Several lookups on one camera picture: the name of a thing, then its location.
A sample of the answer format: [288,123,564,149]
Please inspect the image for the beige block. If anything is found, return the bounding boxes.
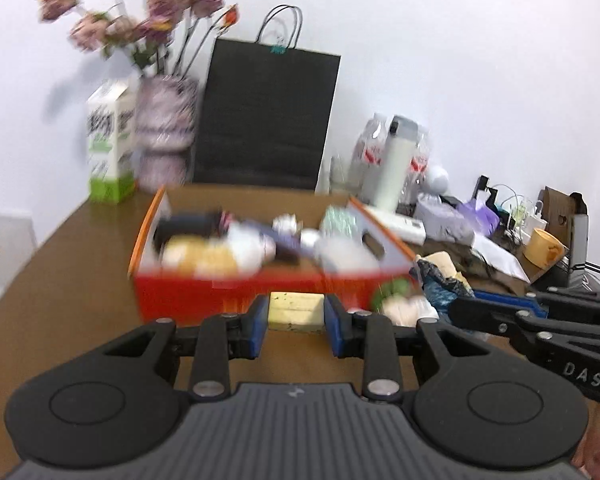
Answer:
[422,251,468,286]

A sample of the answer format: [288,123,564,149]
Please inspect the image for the white flat board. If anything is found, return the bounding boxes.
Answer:
[0,207,37,311]

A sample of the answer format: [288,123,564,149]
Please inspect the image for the white paper sheet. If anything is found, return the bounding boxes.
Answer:
[472,234,531,283]

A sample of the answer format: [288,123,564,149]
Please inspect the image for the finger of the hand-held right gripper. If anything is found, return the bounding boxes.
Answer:
[447,296,556,348]
[472,287,600,318]

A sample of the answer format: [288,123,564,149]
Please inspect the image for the purple drawstring pouch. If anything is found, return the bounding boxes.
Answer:
[220,212,313,266]

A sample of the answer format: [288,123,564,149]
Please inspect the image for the white power strip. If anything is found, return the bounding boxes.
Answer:
[365,205,427,246]

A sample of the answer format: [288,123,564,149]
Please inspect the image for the white chargers with cables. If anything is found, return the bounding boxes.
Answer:
[497,185,548,233]

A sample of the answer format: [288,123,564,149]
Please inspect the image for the white and green milk carton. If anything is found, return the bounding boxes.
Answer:
[86,82,140,205]

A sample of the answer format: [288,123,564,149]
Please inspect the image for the black phone stand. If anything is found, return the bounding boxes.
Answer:
[475,175,498,211]

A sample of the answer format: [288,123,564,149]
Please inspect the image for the black paper bag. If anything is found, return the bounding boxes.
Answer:
[192,5,342,191]

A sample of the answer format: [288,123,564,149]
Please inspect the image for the pale green bubble bag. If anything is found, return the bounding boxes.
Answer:
[320,205,363,241]

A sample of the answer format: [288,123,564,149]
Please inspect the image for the pale rounded object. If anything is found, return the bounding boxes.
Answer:
[380,294,438,328]

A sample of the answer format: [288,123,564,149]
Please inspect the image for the clear glass cup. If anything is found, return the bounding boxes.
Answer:
[327,155,353,196]

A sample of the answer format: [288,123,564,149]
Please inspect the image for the purple wipes pack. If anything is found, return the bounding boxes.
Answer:
[457,197,501,236]

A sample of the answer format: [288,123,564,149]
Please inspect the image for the white round speaker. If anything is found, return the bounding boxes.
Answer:
[425,166,451,193]

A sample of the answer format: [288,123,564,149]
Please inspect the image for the brown wooden desktop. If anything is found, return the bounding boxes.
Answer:
[0,187,600,480]

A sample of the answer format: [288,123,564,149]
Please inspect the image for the dark blue zipper pouch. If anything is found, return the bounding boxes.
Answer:
[152,212,231,253]

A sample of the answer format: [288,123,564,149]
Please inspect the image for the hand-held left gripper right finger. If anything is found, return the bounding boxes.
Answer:
[325,294,506,402]

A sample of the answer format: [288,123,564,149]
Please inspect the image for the brown cardboard box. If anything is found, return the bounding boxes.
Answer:
[540,186,588,256]

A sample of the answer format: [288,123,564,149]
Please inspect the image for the mottled purple vase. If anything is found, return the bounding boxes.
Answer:
[132,75,199,191]

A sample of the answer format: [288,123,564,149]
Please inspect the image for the white and yellow plush sheep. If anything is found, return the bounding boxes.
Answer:
[160,222,278,278]

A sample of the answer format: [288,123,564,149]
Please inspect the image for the dark blue plastic bag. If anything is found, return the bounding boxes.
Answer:
[414,260,476,311]

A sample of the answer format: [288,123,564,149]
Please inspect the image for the clear water bottle red label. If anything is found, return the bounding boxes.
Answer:
[407,127,433,196]
[352,112,391,196]

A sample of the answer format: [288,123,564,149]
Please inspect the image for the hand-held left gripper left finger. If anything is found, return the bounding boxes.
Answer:
[92,294,271,402]

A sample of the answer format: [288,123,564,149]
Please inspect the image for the red cardboard box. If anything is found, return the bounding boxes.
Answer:
[127,185,423,326]

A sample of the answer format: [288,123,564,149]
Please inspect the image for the person's right hand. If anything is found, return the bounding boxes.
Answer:
[572,400,600,480]

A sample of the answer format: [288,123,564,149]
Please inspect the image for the yellow sponge block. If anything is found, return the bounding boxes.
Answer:
[269,291,326,332]

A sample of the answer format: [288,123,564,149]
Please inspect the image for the dried pink flowers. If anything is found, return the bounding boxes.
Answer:
[35,0,241,78]

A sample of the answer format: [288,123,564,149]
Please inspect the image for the white thermos bottle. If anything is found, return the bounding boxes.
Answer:
[367,116,420,213]

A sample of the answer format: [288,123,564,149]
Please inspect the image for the yellow cup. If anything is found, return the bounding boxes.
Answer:
[524,228,566,266]

